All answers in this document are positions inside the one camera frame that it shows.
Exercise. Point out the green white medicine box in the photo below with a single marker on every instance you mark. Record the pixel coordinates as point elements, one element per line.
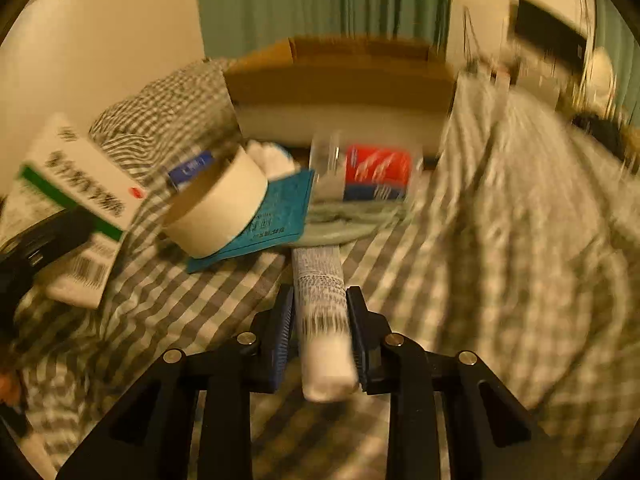
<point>64,168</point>

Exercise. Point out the checkered bed quilt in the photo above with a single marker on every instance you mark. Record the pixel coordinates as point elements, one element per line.
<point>524,247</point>

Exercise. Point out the brown cardboard box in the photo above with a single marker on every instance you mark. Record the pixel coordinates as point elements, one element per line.
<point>392,91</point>

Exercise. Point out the white plush toy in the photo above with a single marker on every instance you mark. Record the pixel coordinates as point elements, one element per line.
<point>275,162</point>

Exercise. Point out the white tape roll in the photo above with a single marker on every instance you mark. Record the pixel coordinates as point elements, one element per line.
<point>218,204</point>

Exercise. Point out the black backpack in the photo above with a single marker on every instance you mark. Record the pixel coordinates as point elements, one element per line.
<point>620,141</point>

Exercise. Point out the green curtain left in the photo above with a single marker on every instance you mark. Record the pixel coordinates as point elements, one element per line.
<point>232,28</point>

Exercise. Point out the white cream tube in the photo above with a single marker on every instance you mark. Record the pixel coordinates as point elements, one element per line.
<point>329,372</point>

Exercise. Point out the black wall television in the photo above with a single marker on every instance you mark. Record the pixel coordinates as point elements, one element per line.
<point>550,35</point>

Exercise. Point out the person's left hand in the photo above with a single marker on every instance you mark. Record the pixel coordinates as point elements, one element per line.
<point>11,387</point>

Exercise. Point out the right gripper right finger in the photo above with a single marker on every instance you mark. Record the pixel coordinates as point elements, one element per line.
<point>447,405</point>

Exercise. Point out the green curtain right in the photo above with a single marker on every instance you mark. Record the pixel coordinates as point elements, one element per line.
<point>613,34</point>

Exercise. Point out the clear floss pick jar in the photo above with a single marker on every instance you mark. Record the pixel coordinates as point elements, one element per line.
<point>353,169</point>

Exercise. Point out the blue tissue pack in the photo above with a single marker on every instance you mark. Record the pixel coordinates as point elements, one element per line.
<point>180,176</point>

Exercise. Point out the white oval vanity mirror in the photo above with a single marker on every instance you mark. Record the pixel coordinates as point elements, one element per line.
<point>600,82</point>

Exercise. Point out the green curtain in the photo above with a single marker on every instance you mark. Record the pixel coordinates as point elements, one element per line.
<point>232,28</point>
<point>613,34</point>

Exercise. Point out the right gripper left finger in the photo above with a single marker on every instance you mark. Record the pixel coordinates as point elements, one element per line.
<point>147,434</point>

